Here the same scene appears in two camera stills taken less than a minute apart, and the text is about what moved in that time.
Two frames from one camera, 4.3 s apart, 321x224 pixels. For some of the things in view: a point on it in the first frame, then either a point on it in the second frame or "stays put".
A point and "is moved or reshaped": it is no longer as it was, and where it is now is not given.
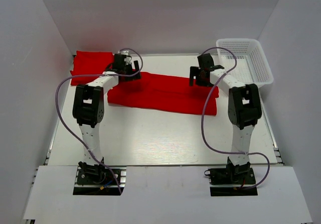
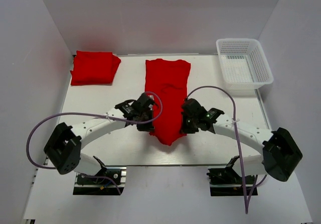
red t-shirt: (167, 92) is moved or reshaped
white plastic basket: (252, 67) stays put
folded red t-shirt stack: (89, 65) stays put
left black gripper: (136, 77) to (149, 128)
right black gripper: (194, 72) to (185, 128)
